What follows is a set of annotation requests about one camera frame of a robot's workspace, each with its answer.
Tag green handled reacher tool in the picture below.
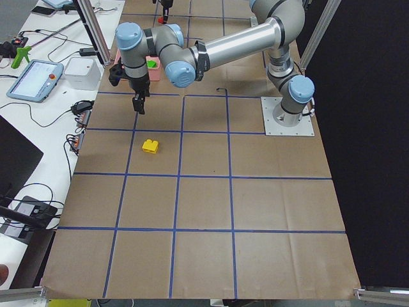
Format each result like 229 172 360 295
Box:
11 46 32 69

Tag black power adapter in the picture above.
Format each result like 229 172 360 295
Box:
79 47 96 57

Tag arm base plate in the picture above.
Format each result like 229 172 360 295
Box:
261 97 315 137
250 17 258 28

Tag yellow toy block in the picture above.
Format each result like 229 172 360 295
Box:
142 139 159 154

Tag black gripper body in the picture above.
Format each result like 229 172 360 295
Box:
109 61 150 96

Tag black smartphone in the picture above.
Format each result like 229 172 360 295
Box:
31 6 56 17

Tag white square box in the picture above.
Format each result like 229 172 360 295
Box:
64 57 101 90

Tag green toy block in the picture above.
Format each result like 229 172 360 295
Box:
146 59 160 69

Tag teach pendant tablet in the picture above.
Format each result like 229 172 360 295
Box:
6 59 64 103

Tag aluminium frame post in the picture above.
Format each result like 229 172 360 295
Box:
73 0 112 67

